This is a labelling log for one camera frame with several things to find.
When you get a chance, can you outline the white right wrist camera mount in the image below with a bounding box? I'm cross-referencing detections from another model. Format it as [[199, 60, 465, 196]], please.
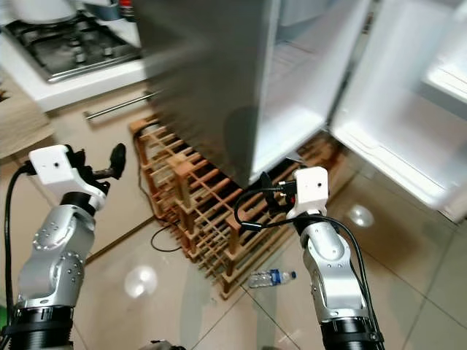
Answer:
[[285, 166, 329, 219]]

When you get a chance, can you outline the dark bowl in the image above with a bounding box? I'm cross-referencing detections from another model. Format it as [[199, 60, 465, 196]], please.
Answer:
[[84, 0, 121, 20]]

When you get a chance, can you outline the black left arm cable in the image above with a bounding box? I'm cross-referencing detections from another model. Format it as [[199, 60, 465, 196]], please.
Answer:
[[3, 164, 37, 345]]

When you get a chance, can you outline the steel drawer handle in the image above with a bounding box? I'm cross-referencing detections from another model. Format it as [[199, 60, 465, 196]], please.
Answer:
[[84, 90, 155, 120]]

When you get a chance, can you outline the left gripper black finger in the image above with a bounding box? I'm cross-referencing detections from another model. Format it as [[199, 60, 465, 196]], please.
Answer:
[[108, 144, 128, 180]]

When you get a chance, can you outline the white topped kitchen cabinet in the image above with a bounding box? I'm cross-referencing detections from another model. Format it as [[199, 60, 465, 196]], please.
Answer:
[[0, 26, 161, 249]]

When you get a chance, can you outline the beige cloth mat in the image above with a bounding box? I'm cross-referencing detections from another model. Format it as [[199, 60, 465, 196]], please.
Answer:
[[0, 86, 49, 158]]

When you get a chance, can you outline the red capped bottle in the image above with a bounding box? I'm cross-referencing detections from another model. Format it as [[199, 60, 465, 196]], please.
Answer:
[[119, 0, 136, 22]]

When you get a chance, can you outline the clear plastic water bottle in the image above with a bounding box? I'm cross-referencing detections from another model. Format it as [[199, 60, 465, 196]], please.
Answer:
[[248, 269, 297, 289]]

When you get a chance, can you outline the steel gas hob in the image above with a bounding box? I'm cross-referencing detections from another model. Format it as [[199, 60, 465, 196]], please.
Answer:
[[4, 18, 144, 83]]

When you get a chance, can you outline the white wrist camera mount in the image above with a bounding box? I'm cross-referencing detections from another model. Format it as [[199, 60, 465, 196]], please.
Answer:
[[29, 144, 108, 206], [285, 166, 329, 219]]

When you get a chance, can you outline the wooden wine rack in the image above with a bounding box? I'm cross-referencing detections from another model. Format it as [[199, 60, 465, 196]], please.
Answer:
[[130, 117, 336, 300]]

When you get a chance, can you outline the grey small fridge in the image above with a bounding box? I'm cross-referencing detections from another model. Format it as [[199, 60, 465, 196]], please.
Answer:
[[135, 0, 373, 189]]

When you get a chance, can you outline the thin black floor cable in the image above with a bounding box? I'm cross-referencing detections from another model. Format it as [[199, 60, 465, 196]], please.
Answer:
[[151, 221, 185, 253]]

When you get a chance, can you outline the white cooking pot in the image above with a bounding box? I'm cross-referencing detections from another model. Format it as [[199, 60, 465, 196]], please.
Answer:
[[7, 0, 81, 25]]

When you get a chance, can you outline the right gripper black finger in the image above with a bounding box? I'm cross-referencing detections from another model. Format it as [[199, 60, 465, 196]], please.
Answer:
[[257, 172, 274, 214]]

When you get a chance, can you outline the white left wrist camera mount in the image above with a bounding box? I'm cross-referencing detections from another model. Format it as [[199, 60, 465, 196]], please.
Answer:
[[29, 144, 108, 206]]

